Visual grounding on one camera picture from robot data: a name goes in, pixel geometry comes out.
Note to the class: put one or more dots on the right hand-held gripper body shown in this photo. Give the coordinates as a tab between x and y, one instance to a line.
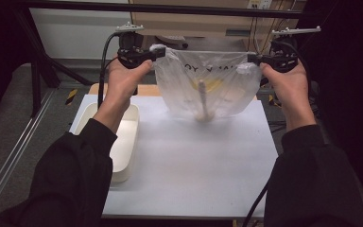
283	56

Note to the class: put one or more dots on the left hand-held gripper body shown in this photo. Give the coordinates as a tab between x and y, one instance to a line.
130	50

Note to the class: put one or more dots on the clear plastic bag yellow smiley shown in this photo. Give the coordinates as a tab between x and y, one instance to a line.
230	82

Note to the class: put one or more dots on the beige ladle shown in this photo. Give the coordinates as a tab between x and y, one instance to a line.
203	94

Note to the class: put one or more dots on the white plastic bin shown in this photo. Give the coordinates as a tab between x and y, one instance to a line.
126	151

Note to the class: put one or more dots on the person's left hand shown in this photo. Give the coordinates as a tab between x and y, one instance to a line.
123	82

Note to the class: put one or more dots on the person's right hand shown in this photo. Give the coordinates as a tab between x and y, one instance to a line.
291	88

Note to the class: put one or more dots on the white chair leg with caster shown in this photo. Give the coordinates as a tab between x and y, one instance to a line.
170	39

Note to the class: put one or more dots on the yellow black tape strip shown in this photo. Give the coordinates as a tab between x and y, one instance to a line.
271	100
71	96

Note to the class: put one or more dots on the black metal crossbar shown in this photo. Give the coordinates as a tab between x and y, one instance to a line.
186	10

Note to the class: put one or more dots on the wooden desk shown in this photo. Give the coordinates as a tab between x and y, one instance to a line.
201	26

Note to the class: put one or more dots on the white cabinet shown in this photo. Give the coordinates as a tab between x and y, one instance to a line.
75	34

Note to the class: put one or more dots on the black curtain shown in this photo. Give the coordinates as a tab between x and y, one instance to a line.
0	47
353	78

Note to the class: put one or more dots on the black metal stand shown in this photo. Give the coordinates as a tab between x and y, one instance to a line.
35	88

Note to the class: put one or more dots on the white foam board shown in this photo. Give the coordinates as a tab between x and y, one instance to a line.
195	170

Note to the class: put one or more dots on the white wall socket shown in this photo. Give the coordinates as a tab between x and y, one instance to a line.
260	3

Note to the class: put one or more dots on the aluminium rail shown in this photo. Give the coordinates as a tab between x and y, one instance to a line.
19	145

